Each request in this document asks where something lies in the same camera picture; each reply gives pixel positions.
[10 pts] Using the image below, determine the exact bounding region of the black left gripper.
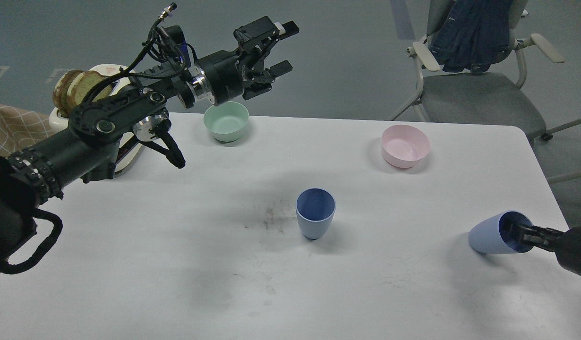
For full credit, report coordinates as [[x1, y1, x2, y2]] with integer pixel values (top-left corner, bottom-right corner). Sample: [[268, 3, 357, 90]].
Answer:
[[196, 17, 299, 106]]

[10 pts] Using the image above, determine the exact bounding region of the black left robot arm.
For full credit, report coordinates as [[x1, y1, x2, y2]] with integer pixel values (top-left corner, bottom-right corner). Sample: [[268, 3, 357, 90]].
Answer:
[[0, 3, 299, 275]]

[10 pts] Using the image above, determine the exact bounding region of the blue cup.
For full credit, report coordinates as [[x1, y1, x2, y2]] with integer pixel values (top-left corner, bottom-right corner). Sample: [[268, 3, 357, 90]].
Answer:
[[295, 188, 336, 240], [468, 211, 533, 255]]

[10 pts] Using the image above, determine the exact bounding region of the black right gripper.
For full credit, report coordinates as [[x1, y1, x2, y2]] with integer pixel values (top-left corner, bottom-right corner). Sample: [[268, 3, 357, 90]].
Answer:
[[501, 221, 581, 276]]

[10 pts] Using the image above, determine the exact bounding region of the cream toaster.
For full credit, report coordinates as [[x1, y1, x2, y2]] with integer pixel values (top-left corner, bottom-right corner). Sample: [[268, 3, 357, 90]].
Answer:
[[49, 64, 145, 177]]

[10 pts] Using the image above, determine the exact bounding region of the toast slice front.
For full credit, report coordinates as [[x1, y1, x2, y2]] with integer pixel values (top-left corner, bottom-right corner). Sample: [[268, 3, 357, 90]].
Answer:
[[61, 70, 105, 118]]

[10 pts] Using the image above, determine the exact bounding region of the beige checkered cloth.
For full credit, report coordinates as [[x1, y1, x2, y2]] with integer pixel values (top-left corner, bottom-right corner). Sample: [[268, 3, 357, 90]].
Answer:
[[0, 101, 60, 279]]

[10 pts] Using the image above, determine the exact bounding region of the blue denim jacket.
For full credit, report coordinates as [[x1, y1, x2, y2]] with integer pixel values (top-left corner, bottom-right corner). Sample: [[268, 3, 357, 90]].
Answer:
[[429, 0, 513, 74]]

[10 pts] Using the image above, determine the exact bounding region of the toast slice back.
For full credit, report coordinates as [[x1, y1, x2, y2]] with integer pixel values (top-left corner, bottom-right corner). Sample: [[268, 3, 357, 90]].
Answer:
[[51, 69, 84, 117]]

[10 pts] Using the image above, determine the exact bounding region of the toast slice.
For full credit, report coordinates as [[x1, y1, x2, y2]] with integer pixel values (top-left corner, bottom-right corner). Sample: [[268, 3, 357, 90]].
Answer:
[[61, 70, 105, 118], [51, 69, 84, 117]]

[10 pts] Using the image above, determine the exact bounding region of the green bowl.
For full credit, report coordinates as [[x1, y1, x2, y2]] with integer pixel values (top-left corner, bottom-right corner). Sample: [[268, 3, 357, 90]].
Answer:
[[203, 102, 249, 143]]

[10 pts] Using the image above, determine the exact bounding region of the pink bowl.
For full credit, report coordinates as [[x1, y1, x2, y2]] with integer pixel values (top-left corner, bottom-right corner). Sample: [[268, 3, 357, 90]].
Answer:
[[380, 124, 431, 169]]

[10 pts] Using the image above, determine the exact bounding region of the grey office chair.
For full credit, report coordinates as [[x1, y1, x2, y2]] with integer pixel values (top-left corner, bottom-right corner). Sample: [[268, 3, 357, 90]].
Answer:
[[389, 0, 581, 141]]

